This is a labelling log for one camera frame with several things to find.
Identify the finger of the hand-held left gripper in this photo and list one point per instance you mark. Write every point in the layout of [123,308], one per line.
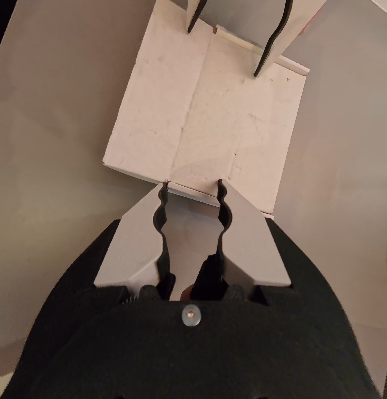
[195,12]
[296,21]

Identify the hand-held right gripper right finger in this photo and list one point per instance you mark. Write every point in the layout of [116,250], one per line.
[252,246]

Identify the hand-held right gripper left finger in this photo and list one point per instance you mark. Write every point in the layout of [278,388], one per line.
[131,249]

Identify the person's left hand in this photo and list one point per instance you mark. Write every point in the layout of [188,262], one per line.
[312,22]

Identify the white cardboard box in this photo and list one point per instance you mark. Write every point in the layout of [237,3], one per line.
[212,118]

